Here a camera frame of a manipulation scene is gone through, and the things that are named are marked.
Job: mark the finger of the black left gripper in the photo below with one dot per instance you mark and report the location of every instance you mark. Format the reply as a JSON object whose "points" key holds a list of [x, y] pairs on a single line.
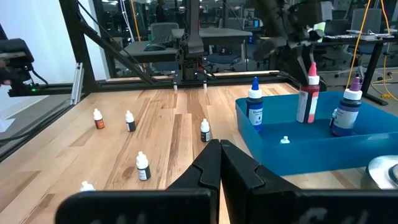
{"points": [[301, 65]]}

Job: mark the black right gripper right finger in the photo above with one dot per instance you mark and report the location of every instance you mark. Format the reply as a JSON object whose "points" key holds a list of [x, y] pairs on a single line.
{"points": [[280, 205]]}

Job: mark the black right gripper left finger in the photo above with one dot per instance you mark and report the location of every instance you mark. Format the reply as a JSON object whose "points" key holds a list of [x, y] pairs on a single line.
{"points": [[186, 205]]}

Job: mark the large bottle red cap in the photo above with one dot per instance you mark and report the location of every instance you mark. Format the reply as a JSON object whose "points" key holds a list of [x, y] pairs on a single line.
{"points": [[308, 102]]}

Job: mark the small dropper bottle green label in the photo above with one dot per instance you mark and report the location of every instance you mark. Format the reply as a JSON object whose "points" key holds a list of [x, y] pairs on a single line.
{"points": [[143, 169]]}

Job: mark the small dropper bottle yellow-green liquid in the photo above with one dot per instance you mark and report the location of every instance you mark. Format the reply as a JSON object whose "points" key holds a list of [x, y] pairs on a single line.
{"points": [[285, 140]]}

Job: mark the large bottle blue cap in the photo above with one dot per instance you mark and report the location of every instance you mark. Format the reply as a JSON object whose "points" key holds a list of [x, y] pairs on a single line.
{"points": [[255, 115]]}

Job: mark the large bottle purple cap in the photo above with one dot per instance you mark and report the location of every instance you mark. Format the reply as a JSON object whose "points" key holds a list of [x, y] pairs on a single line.
{"points": [[345, 118]]}

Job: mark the small dark dropper bottle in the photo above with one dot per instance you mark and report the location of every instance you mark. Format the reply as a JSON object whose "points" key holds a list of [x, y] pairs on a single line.
{"points": [[205, 133]]}

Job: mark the small dropper bottle red label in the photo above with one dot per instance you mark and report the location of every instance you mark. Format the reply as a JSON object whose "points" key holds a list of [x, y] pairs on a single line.
{"points": [[131, 124]]}

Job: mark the small dropper bottle orange label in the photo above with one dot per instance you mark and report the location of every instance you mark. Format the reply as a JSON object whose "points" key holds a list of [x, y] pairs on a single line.
{"points": [[99, 123]]}

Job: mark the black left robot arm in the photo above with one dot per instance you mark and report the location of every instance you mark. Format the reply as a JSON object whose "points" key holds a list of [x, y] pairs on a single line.
{"points": [[191, 37]]}

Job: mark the blue plastic bin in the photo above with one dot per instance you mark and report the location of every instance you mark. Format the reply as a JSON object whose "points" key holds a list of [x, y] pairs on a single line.
{"points": [[311, 155]]}

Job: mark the black office desk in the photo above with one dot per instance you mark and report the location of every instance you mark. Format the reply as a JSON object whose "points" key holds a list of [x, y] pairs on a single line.
{"points": [[373, 62]]}

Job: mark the grey office desk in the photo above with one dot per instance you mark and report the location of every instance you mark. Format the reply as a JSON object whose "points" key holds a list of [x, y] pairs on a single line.
{"points": [[217, 34]]}

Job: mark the small dropper bottle blue label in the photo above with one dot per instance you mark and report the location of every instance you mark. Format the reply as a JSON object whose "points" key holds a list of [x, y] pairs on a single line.
{"points": [[87, 186]]}

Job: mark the silver table lamp white shade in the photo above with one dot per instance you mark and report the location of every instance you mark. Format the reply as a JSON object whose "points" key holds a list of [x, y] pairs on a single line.
{"points": [[379, 174]]}

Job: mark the person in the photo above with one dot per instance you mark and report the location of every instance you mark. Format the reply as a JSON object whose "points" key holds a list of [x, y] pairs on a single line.
{"points": [[160, 12]]}

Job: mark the dark computer mouse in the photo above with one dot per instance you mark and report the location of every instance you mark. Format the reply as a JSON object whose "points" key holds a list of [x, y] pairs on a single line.
{"points": [[155, 47]]}

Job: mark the person's hand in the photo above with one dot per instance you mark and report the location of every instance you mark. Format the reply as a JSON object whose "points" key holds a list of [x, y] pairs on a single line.
{"points": [[4, 82]]}

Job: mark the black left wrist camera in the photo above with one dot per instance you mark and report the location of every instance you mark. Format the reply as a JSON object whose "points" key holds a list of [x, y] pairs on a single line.
{"points": [[311, 11]]}

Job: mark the small white frame post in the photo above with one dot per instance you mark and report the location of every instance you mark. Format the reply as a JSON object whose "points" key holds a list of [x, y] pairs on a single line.
{"points": [[175, 87], [205, 86]]}

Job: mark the silver frame bracket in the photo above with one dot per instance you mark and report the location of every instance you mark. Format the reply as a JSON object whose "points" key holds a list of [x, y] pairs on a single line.
{"points": [[76, 84]]}

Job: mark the black aluminium table frame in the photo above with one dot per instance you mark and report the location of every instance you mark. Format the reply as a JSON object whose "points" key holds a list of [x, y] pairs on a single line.
{"points": [[77, 46]]}

